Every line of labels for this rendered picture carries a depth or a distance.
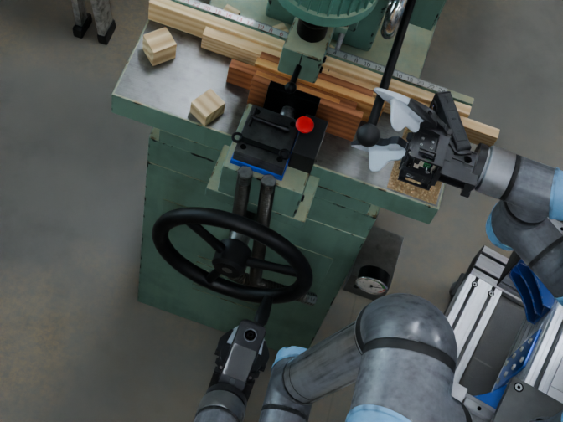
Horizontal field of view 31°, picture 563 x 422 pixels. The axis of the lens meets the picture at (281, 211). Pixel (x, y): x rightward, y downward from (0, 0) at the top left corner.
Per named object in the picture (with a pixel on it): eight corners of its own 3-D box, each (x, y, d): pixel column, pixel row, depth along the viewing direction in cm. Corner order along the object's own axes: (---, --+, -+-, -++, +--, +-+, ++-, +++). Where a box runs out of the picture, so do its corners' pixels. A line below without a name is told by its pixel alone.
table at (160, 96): (88, 155, 178) (88, 136, 173) (152, 24, 193) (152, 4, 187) (418, 271, 178) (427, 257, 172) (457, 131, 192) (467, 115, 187)
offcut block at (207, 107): (224, 112, 179) (225, 102, 176) (204, 126, 177) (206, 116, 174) (209, 98, 180) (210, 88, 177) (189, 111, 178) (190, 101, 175)
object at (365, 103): (250, 81, 183) (255, 63, 178) (253, 74, 184) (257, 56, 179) (376, 126, 183) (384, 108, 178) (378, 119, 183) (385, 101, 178)
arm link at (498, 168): (519, 144, 158) (500, 172, 165) (491, 134, 158) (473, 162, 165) (511, 182, 154) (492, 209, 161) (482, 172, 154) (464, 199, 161)
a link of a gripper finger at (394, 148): (343, 165, 164) (396, 163, 159) (353, 136, 167) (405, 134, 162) (350, 177, 166) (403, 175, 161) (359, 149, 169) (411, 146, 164)
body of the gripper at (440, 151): (405, 152, 153) (482, 179, 153) (418, 109, 158) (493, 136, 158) (392, 179, 160) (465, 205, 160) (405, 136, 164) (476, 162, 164)
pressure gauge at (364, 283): (349, 290, 199) (358, 275, 192) (354, 274, 201) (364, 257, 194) (380, 301, 199) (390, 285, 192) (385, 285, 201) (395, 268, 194)
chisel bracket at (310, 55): (275, 76, 178) (282, 47, 171) (298, 17, 185) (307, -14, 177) (315, 90, 178) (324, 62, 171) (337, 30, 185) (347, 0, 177)
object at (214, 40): (200, 47, 185) (202, 33, 181) (204, 38, 186) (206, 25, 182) (490, 149, 184) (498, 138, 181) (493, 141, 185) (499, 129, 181)
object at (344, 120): (246, 104, 181) (251, 79, 174) (249, 98, 181) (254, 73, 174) (352, 141, 180) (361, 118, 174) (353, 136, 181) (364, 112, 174)
